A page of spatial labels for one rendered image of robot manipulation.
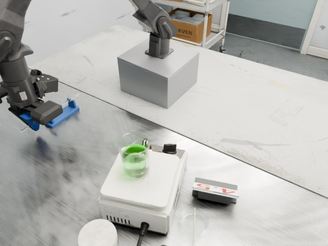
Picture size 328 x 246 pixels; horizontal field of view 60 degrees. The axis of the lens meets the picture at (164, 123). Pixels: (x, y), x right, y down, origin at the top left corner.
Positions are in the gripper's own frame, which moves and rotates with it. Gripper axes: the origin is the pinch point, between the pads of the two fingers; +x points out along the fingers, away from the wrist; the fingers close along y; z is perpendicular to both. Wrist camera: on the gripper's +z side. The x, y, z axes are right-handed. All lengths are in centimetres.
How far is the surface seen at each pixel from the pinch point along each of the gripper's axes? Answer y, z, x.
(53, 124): -1.7, 3.9, 3.8
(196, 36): 51, 200, 61
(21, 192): -12.0, -13.8, 4.8
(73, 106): -0.9, 12.0, 3.3
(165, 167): -37.7, 1.2, -4.2
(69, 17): 109, 108, 28
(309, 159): -61, 28, 4
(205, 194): -45.2, 4.4, 2.3
